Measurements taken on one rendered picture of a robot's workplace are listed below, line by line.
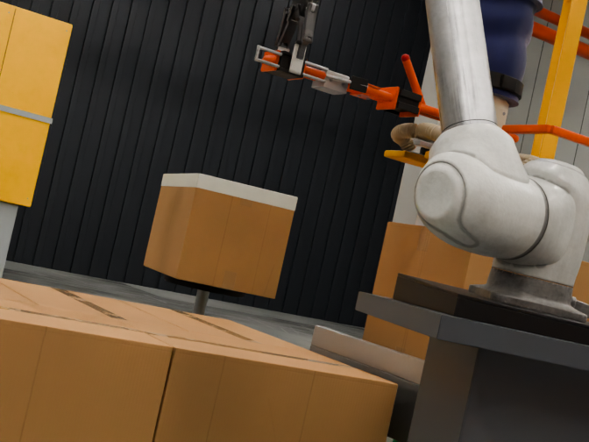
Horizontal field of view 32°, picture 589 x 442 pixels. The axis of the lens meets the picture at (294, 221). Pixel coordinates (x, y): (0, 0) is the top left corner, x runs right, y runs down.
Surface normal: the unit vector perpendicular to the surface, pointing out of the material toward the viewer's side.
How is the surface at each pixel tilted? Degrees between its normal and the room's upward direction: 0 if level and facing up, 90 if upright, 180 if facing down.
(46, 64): 90
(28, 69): 90
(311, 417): 90
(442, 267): 90
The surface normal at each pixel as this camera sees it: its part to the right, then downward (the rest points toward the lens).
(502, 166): 0.54, -0.40
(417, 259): -0.86, -0.21
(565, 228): 0.60, 0.11
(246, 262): 0.34, 0.04
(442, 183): -0.73, -0.07
